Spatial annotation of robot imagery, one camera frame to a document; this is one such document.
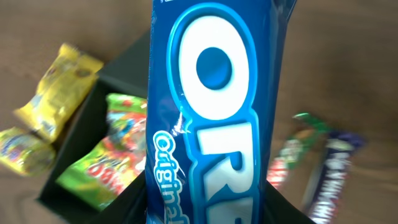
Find yellow candy canister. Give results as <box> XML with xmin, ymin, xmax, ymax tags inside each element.
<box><xmin>1</xmin><ymin>128</ymin><xmax>56</xmax><ymax>176</ymax></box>

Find dark green gift box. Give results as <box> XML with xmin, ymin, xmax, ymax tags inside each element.
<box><xmin>38</xmin><ymin>30</ymin><xmax>314</xmax><ymax>224</ymax></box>

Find blue Oreo cookie pack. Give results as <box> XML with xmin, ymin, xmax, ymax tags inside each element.
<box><xmin>145</xmin><ymin>0</ymin><xmax>295</xmax><ymax>223</ymax></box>

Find yellow candy bag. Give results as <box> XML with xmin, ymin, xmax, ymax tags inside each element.
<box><xmin>14</xmin><ymin>43</ymin><xmax>104</xmax><ymax>142</ymax></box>

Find Dairy Milk chocolate bar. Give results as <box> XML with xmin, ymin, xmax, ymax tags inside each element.
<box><xmin>303</xmin><ymin>131</ymin><xmax>365</xmax><ymax>224</ymax></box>

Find green Haribo gummy bag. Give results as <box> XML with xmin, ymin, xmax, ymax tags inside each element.
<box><xmin>56</xmin><ymin>93</ymin><xmax>147</xmax><ymax>210</ymax></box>

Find KitKat Milo bar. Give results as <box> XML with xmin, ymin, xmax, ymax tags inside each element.
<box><xmin>267</xmin><ymin>113</ymin><xmax>330</xmax><ymax>190</ymax></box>

